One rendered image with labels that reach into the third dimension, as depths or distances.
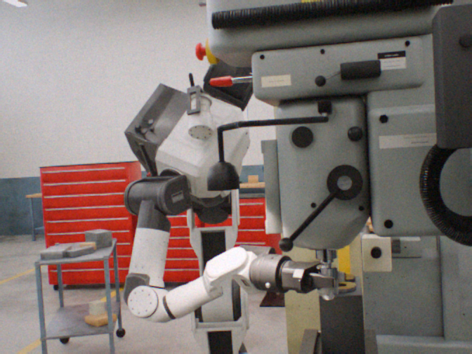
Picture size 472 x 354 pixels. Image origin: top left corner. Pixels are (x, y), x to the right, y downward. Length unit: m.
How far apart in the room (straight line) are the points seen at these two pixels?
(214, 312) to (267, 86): 0.97
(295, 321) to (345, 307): 1.54
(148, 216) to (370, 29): 0.73
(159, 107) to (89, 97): 9.86
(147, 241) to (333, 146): 0.57
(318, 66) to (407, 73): 0.17
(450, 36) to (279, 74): 0.38
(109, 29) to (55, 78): 1.51
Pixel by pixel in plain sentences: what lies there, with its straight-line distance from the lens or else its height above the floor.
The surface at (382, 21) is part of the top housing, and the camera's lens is 1.12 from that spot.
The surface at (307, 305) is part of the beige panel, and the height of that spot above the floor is 0.66.
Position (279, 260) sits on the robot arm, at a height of 1.27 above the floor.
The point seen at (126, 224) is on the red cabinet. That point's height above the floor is 0.75.
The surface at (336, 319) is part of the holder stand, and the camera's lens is 1.61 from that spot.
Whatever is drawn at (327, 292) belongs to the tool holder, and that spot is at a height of 1.21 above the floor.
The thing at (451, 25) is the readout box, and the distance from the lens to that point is 0.89.
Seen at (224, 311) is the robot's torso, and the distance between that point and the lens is 1.89.
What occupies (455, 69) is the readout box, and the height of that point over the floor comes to 1.63.
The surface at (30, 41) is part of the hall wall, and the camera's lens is 12.23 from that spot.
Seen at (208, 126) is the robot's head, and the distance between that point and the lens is 1.43.
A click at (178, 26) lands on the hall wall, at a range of 10.95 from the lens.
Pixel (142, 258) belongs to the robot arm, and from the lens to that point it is 1.45.
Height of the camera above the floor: 1.54
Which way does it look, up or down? 3 degrees down
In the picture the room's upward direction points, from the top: 3 degrees counter-clockwise
